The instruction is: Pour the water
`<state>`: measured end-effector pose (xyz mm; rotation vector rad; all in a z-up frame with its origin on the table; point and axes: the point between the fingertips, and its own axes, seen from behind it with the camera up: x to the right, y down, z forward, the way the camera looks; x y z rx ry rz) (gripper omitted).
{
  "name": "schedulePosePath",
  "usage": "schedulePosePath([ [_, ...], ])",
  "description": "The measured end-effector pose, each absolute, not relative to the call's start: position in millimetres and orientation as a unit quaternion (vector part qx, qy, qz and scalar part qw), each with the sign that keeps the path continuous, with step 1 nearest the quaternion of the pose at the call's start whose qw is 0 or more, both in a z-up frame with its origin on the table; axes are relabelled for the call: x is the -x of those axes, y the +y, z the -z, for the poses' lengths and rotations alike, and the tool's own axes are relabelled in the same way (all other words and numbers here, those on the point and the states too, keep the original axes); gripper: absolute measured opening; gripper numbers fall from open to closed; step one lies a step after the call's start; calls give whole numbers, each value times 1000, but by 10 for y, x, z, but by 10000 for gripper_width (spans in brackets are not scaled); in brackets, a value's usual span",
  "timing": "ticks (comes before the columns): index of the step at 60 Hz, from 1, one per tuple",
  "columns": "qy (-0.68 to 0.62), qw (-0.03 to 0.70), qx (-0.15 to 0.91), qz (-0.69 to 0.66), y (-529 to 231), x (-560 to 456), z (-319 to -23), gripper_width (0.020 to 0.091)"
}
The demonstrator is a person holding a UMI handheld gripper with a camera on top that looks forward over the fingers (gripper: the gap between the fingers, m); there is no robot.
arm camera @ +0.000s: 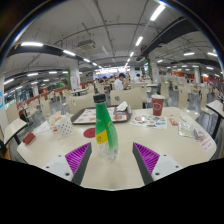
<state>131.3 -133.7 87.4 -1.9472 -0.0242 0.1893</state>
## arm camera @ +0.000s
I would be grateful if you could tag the white polka-dot mug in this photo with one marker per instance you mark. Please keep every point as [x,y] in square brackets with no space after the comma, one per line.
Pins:
[64,126]

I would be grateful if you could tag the small red case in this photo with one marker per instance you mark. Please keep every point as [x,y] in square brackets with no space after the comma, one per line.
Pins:
[29,138]

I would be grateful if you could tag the red paper cup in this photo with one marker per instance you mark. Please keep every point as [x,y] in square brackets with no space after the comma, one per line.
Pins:
[157,106]

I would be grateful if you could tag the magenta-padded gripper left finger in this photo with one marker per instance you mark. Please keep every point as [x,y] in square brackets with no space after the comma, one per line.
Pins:
[77,156]

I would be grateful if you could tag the green plastic drink bottle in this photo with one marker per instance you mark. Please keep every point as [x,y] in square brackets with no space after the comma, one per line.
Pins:
[105,131]

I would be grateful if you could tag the small red packet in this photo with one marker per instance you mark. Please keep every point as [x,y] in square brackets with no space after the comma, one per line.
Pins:
[173,121]

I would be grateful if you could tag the dark food tray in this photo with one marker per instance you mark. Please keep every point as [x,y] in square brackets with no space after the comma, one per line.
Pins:
[75,119]

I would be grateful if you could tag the red-print table notice sticker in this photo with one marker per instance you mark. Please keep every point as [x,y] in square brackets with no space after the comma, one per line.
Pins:
[207,142]

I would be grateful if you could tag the colourful sticker leaflet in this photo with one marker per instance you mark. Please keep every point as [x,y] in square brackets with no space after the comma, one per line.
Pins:
[149,121]

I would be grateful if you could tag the person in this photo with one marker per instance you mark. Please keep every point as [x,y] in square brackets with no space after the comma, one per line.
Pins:
[118,83]
[137,78]

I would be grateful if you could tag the ceiling air conditioner unit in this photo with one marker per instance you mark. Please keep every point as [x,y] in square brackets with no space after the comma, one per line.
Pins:
[86,44]

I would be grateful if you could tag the ceiling lights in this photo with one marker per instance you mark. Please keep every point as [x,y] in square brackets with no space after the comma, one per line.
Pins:
[31,44]

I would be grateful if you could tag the flat round red coaster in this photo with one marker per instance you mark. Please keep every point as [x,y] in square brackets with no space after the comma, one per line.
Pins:
[88,133]

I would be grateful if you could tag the beige canteen chairs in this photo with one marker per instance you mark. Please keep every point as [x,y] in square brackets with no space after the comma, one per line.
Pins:
[133,96]

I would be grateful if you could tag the white crumpled napkin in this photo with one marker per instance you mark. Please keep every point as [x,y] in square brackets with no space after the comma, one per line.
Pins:
[122,106]

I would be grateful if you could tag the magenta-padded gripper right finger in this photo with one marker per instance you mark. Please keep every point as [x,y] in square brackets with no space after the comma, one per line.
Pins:
[146,157]

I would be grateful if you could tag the beige table with black leg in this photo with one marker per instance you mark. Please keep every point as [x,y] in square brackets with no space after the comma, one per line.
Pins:
[216,108]

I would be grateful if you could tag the plastic bag with food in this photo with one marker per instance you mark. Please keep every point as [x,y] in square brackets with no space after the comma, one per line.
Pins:
[53,119]

